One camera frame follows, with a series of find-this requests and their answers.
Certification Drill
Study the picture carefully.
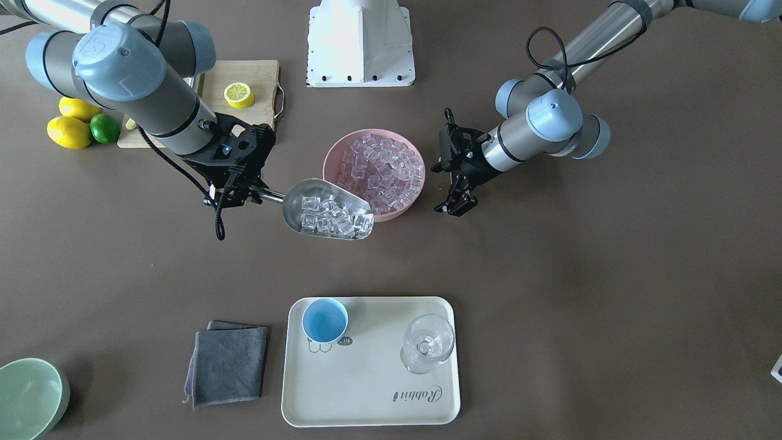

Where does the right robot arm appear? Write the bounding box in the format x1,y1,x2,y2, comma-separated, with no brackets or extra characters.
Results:
2,1,276,208

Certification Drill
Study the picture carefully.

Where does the beige rabbit tray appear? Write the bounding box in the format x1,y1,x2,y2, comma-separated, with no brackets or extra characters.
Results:
281,297,461,428

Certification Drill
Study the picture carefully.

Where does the white tag card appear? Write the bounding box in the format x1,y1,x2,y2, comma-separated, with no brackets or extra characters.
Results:
770,356,782,383

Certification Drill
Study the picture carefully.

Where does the half lemon slice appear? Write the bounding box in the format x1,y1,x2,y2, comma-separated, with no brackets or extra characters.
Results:
223,82,255,109

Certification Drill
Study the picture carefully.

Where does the grey folded cloth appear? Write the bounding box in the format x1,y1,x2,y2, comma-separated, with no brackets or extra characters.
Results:
182,320,270,408

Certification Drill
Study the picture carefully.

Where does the bamboo cutting board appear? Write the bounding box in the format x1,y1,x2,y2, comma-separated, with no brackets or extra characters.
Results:
117,59,286,149

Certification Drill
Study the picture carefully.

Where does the lime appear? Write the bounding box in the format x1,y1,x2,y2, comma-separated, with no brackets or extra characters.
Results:
89,113,121,144

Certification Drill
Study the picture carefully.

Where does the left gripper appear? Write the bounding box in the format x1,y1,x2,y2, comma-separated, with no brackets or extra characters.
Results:
431,108,492,217

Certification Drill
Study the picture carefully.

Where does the clear ice cubes pile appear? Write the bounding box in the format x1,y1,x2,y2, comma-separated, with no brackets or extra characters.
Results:
336,136,425,211

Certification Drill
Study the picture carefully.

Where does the mint green bowl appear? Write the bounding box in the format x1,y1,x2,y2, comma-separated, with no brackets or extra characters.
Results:
1,357,70,439

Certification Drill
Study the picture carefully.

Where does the pink bowl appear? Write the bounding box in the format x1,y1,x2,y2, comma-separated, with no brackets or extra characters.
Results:
323,128,426,222

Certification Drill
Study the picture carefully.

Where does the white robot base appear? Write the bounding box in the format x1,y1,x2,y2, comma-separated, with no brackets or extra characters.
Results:
305,1,416,87

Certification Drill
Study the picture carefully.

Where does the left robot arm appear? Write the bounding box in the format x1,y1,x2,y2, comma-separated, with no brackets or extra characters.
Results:
432,1,781,216

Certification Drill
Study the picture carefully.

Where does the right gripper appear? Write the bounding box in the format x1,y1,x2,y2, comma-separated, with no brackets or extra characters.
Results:
180,112,276,208

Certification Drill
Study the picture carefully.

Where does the steel ice scoop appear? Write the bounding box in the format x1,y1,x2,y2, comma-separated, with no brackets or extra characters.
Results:
250,178,375,240

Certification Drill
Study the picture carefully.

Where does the clear wine glass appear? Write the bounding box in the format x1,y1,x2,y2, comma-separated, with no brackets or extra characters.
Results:
400,313,456,374

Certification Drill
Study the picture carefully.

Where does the blue cup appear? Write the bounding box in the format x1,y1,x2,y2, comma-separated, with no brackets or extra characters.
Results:
301,298,349,343

